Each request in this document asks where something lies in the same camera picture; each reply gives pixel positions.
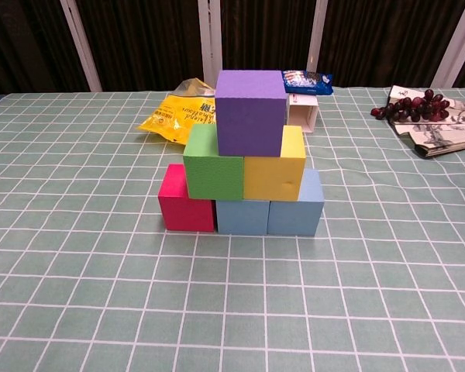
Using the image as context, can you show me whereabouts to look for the white open cardboard box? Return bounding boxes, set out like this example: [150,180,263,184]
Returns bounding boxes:
[284,92,319,134]

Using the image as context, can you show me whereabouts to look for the green foam cube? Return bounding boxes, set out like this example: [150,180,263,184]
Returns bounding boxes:
[182,123,245,201]

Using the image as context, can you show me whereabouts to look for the yellow snack bag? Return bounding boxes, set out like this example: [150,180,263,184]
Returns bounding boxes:
[135,77,218,145]

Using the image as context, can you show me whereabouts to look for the yellow foam cube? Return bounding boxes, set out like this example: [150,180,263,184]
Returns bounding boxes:
[242,125,307,202]

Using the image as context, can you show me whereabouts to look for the dark red grape bunch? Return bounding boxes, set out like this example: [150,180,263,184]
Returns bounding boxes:
[370,88,450,123]

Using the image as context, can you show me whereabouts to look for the white metal frame post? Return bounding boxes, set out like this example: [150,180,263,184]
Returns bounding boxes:
[198,0,225,89]
[60,0,103,93]
[432,0,465,88]
[307,0,329,74]

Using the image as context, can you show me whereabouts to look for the blue cookie packet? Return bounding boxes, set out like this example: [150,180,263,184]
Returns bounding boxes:
[281,69,334,96]

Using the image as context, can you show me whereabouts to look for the light blue foam cube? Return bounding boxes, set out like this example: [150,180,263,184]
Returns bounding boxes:
[267,167,326,237]
[215,198,271,236]

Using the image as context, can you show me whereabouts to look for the painted paper folding fan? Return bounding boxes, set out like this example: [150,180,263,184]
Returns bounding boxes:
[387,84,465,158]

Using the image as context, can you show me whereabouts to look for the purple foam cube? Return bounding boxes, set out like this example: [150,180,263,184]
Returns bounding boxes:
[214,69,288,158]

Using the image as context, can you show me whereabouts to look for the green checkered tablecloth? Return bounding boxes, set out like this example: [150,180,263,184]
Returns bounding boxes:
[0,85,465,372]

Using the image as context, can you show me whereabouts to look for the pink foam cube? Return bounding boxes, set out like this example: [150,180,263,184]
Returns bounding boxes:
[157,163,218,233]

